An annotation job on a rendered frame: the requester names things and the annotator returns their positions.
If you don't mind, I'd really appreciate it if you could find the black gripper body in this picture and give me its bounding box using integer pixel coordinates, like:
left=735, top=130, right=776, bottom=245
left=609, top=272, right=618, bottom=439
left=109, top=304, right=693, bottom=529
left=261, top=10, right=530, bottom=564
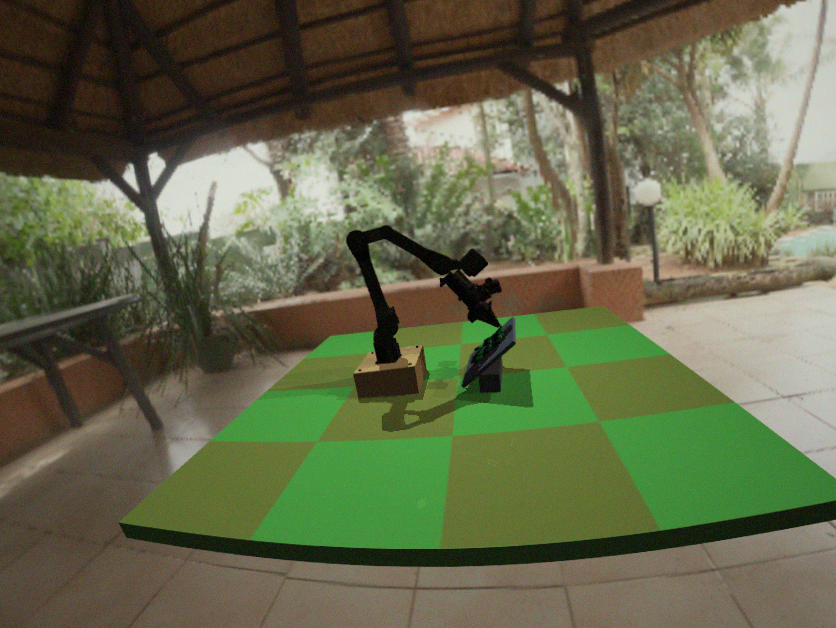
left=457, top=282, right=492, bottom=323

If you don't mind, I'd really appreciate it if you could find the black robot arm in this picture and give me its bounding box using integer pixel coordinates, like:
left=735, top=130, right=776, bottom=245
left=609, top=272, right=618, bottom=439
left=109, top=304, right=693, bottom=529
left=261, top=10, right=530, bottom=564
left=346, top=225, right=502, bottom=365

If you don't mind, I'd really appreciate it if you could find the grey switch panel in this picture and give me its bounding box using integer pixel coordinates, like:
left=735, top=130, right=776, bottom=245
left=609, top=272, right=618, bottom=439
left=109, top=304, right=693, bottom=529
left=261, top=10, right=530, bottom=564
left=461, top=316, right=516, bottom=393

